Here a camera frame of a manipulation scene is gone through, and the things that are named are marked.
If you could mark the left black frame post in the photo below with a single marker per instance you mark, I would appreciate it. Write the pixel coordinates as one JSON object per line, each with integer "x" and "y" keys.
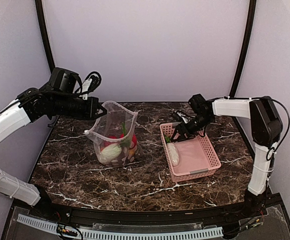
{"x": 44, "y": 34}

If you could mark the pink plastic basket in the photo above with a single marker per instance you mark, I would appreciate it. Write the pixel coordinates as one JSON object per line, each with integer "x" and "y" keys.
{"x": 197, "y": 156}

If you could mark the black frame post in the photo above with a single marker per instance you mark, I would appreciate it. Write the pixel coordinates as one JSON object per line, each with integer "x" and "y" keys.
{"x": 44, "y": 34}
{"x": 244, "y": 48}

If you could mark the clear zip top bag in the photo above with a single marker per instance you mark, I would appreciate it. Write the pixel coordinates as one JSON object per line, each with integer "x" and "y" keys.
{"x": 111, "y": 125}

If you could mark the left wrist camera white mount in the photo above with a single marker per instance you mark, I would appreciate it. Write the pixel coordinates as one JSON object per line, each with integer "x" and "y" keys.
{"x": 89, "y": 85}

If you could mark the black front rail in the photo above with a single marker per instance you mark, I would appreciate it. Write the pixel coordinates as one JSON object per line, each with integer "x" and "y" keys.
{"x": 233, "y": 217}

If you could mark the white bun toy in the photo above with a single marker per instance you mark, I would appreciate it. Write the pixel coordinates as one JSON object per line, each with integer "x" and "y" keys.
{"x": 173, "y": 154}
{"x": 109, "y": 153}

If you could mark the right black frame post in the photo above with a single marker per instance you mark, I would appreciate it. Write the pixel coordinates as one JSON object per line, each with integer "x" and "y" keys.
{"x": 244, "y": 48}

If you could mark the white slotted cable duct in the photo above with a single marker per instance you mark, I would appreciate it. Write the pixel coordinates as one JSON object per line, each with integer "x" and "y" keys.
{"x": 110, "y": 232}

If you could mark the yellow lemon toy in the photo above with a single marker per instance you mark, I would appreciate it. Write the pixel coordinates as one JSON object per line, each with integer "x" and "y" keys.
{"x": 132, "y": 151}

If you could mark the dark red onion toy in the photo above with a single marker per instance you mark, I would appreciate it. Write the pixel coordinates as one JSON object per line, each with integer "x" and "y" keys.
{"x": 124, "y": 159}

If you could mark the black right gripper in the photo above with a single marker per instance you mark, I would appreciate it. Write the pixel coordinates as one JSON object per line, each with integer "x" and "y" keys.
{"x": 189, "y": 134}

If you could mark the red apple toy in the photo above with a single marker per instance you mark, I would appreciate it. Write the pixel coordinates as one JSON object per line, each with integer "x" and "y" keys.
{"x": 108, "y": 143}
{"x": 134, "y": 141}

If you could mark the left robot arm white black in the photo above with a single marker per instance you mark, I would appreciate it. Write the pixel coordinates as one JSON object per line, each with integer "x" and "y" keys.
{"x": 65, "y": 94}

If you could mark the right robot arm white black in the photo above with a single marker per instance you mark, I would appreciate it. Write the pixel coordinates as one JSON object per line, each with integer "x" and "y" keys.
{"x": 266, "y": 128}

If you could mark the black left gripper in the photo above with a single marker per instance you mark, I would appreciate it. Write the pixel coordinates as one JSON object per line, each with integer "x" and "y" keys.
{"x": 90, "y": 114}

